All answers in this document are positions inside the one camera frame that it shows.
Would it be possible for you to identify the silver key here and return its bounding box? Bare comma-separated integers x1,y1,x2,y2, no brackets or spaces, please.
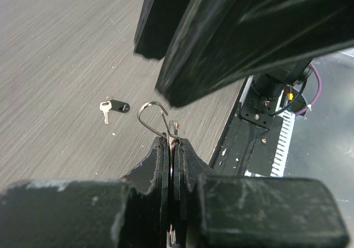
100,101,112,125

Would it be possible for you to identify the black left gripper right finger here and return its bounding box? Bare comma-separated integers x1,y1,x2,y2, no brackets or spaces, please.
175,138,349,247

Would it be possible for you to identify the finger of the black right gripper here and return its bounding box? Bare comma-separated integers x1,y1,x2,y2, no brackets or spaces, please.
155,0,353,107
134,0,190,60

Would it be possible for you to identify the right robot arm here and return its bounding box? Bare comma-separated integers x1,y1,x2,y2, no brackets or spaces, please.
134,0,353,107

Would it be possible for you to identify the white slotted cable duct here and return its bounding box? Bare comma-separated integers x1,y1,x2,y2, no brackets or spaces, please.
237,78,295,178

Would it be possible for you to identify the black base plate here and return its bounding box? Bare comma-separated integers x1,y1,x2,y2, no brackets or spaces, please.
210,92,288,177

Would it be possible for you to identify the black key tag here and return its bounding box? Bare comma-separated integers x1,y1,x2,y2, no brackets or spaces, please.
110,99,130,113

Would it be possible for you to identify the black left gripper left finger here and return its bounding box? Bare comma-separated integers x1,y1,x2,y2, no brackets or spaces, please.
1,138,168,247

